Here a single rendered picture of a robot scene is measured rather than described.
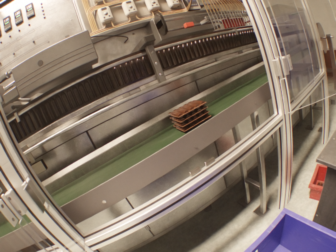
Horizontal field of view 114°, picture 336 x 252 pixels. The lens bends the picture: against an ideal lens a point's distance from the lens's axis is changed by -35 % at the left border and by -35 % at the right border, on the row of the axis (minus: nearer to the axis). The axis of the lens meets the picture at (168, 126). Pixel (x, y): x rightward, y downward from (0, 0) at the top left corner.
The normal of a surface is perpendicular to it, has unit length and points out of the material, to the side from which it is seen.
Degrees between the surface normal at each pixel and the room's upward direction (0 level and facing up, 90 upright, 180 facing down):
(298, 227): 90
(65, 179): 90
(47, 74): 90
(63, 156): 90
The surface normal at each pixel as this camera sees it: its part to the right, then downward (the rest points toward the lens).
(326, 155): -0.36, -0.88
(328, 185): -0.88, 0.43
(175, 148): 0.40, 0.15
